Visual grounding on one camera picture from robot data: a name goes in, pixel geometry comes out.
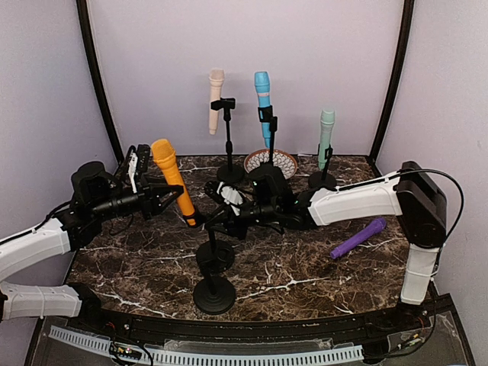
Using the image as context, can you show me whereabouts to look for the black corner post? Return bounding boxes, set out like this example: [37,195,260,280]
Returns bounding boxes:
[368,0,415,163]
[75,0,124,163]

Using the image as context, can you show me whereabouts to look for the beige microphone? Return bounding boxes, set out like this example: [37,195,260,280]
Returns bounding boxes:
[208,69,225,135]

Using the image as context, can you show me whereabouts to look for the white slotted cable duct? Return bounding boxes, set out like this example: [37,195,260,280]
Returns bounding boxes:
[48,326,364,365]

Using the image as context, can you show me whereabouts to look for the black front frame rail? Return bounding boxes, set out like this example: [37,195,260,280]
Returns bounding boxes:
[67,287,438,344]

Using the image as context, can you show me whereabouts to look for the orange microphone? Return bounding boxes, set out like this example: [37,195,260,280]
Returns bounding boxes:
[151,139,197,226]

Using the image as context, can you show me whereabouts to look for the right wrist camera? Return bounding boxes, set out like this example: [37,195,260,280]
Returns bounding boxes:
[204,181,244,216]

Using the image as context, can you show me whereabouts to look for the right black corner post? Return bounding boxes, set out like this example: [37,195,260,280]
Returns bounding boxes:
[368,0,415,163]

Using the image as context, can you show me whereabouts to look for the mint green microphone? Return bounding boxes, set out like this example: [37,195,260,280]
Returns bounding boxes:
[318,110,336,170]

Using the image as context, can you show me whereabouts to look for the black stand of purple microphone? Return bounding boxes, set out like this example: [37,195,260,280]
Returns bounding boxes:
[193,265,236,316]

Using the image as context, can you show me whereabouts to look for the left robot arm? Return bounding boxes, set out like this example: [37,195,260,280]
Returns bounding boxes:
[1,161,184,332]

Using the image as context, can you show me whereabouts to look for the black stand of blue microphone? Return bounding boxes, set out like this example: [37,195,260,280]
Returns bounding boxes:
[258,105,278,165]

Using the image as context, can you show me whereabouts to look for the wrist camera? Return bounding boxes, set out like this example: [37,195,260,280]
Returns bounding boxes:
[204,181,244,216]
[115,144,151,194]

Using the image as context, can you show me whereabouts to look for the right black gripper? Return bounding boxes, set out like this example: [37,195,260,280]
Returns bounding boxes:
[207,200,280,240]

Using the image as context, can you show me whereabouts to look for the purple microphone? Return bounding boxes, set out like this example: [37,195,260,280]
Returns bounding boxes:
[330,217,387,259]

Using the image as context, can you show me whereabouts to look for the black stand of mint microphone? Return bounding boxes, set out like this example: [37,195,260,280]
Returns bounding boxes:
[308,146,337,190]

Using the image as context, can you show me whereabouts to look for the left black corner post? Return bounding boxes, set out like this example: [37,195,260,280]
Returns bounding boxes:
[75,0,124,163]

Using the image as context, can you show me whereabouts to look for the black stand of orange microphone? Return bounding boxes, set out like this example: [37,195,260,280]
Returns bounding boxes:
[184,204,235,275]

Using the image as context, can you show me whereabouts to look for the blue microphone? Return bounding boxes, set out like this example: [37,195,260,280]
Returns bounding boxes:
[254,71,271,148]

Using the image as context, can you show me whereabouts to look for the floral patterned ceramic plate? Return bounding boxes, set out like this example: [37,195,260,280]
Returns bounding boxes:
[243,149,298,179]

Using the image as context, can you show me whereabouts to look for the black stand of beige microphone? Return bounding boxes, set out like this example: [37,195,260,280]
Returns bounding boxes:
[212,98,245,184]

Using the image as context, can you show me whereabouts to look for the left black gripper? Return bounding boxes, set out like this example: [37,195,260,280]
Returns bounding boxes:
[89,173,183,222]

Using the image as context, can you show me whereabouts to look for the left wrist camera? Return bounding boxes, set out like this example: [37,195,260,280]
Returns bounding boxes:
[115,144,151,194]

